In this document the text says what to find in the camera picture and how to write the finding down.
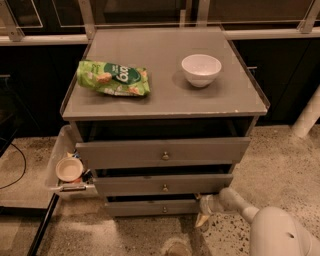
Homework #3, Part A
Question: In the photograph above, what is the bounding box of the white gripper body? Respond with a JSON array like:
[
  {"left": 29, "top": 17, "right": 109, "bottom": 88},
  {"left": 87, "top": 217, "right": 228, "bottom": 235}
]
[{"left": 200, "top": 195, "right": 222, "bottom": 215}]

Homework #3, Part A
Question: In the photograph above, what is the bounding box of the grey bottom drawer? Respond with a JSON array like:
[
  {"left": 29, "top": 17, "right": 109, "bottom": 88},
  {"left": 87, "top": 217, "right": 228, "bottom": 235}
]
[{"left": 106, "top": 199, "right": 199, "bottom": 216}]

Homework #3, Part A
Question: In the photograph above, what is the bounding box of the grey drawer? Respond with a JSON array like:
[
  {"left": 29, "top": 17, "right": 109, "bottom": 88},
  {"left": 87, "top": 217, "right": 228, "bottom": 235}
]
[
  {"left": 106, "top": 199, "right": 199, "bottom": 216},
  {"left": 76, "top": 137, "right": 250, "bottom": 169},
  {"left": 94, "top": 174, "right": 233, "bottom": 196}
]

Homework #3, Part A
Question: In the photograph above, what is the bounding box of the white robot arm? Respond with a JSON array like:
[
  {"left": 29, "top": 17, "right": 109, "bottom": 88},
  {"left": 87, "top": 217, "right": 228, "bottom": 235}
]
[{"left": 195, "top": 187, "right": 320, "bottom": 256}]

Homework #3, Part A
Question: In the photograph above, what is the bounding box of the grey middle drawer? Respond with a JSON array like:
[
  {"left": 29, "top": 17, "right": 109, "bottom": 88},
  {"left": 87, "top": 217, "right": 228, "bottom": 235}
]
[{"left": 94, "top": 174, "right": 233, "bottom": 196}]

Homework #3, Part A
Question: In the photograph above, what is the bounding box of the grey drawer cabinet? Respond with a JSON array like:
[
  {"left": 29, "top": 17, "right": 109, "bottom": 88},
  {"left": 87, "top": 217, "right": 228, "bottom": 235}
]
[{"left": 61, "top": 27, "right": 269, "bottom": 204}]

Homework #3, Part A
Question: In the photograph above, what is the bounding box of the grey top drawer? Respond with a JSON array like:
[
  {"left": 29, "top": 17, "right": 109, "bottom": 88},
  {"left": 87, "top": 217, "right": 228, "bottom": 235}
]
[{"left": 76, "top": 137, "right": 250, "bottom": 169}]

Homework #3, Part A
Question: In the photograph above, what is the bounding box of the white bowl on cabinet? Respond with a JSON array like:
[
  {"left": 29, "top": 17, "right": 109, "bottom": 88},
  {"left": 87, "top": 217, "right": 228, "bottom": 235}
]
[{"left": 181, "top": 54, "right": 222, "bottom": 88}]

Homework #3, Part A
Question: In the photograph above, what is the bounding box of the small beige bowl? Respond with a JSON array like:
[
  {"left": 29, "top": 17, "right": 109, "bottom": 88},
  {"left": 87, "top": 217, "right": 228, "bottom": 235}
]
[{"left": 55, "top": 157, "right": 83, "bottom": 182}]

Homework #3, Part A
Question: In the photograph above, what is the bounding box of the green snack bag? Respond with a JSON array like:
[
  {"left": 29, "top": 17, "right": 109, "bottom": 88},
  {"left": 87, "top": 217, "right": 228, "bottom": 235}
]
[{"left": 76, "top": 60, "right": 150, "bottom": 97}]

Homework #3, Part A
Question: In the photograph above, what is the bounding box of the black floor bar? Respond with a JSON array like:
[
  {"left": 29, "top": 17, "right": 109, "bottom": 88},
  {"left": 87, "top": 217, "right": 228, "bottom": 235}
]
[{"left": 27, "top": 194, "right": 59, "bottom": 256}]

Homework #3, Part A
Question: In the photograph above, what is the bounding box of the white pipe post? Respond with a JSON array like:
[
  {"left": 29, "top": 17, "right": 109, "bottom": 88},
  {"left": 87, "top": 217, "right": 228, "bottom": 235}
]
[{"left": 292, "top": 85, "right": 320, "bottom": 138}]

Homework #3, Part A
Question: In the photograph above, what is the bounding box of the black cable on floor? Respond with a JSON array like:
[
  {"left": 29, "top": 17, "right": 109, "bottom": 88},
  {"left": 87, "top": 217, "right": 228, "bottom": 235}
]
[{"left": 0, "top": 141, "right": 28, "bottom": 190}]

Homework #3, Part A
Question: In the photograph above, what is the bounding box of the metal railing frame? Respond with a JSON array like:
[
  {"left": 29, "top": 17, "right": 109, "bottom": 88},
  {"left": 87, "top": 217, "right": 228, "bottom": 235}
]
[{"left": 0, "top": 0, "right": 320, "bottom": 44}]

